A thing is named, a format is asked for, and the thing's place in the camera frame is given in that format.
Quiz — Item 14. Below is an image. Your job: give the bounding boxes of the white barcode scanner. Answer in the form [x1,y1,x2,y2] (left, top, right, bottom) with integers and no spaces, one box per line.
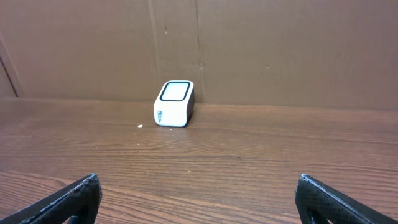
[153,80,195,128]

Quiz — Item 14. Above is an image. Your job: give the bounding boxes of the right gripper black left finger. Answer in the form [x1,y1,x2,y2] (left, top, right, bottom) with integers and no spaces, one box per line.
[1,173,102,224]

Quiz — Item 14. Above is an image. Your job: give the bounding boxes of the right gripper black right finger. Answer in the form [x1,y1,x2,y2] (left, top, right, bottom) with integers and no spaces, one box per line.
[295,174,397,224]

